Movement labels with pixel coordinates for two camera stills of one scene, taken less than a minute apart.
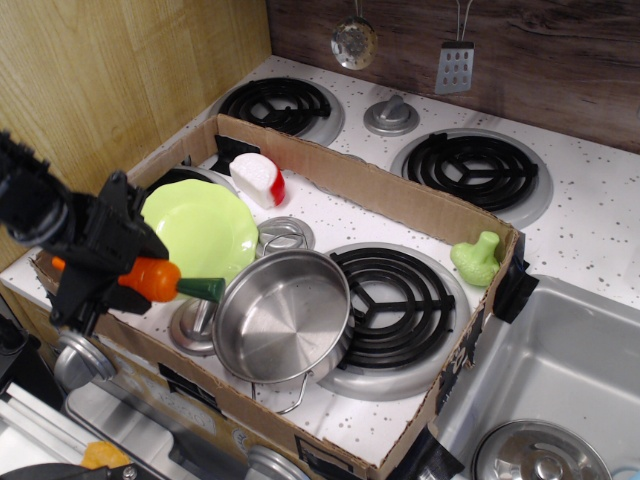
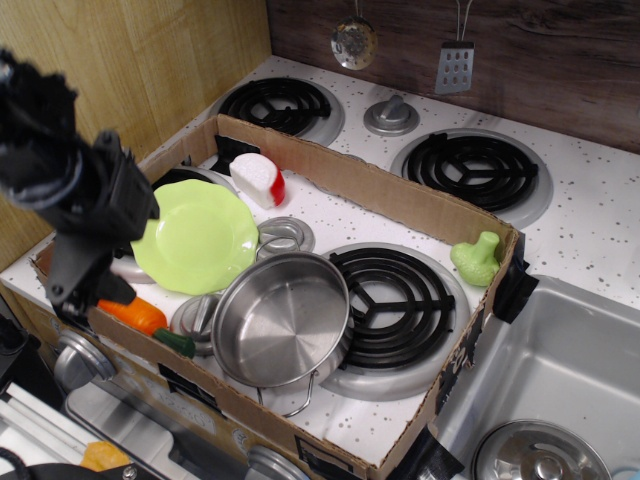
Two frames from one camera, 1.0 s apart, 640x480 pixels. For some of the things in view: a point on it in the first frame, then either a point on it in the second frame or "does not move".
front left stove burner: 188,173 does not move
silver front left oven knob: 78,361 does not move
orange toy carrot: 155,280 to 145,317
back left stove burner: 297,107 does not move
